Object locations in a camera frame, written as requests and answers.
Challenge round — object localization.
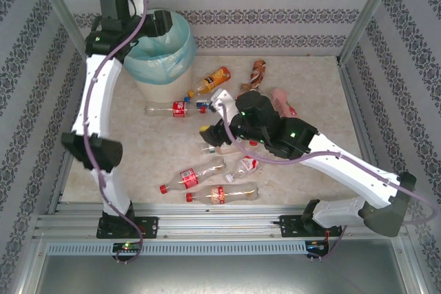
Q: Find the pink drink plastic bottle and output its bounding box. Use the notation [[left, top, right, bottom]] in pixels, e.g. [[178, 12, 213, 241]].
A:
[[269, 87, 300, 118]]

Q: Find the clear cola bottle red label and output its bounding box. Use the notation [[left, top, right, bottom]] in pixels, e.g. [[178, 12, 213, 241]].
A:
[[158, 158, 227, 194], [143, 100, 208, 118], [185, 182, 260, 205]]

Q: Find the orange juice plastic bottle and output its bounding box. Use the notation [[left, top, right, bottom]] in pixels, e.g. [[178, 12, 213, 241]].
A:
[[185, 65, 232, 99]]

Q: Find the brown drink plastic bottle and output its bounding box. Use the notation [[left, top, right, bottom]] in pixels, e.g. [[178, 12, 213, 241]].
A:
[[239, 59, 269, 92]]

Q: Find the clear bottle white red label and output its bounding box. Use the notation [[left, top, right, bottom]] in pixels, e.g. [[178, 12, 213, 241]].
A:
[[224, 156, 260, 184]]

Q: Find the white bin with blue liner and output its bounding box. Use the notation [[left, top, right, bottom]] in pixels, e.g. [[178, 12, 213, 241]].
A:
[[123, 8, 198, 104]]

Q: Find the clear bottle blue label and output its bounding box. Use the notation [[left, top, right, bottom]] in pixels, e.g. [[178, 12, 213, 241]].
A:
[[185, 96, 216, 111]]

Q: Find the grey metal sheet panel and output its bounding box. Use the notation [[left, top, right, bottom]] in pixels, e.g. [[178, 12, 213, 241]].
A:
[[32, 254, 420, 294]]

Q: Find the small controller board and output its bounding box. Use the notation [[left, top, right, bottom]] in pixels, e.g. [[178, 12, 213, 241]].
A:
[[112, 241, 143, 253], [305, 240, 330, 253]]

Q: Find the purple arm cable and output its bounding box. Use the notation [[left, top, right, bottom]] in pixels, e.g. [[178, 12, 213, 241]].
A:
[[222, 103, 438, 264], [82, 0, 150, 264]]

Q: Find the aluminium frame post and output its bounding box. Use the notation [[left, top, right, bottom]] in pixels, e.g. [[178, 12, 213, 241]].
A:
[[337, 0, 404, 66], [26, 0, 101, 67]]

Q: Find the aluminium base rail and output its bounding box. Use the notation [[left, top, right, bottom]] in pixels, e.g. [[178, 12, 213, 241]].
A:
[[32, 202, 409, 242]]

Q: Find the aluminium side rail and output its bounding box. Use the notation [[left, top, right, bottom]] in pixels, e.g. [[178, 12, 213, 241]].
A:
[[337, 56, 392, 211], [46, 61, 101, 215]]

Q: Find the grey slotted cable duct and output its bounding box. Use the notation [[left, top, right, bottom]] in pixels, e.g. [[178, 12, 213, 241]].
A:
[[46, 240, 309, 256]]

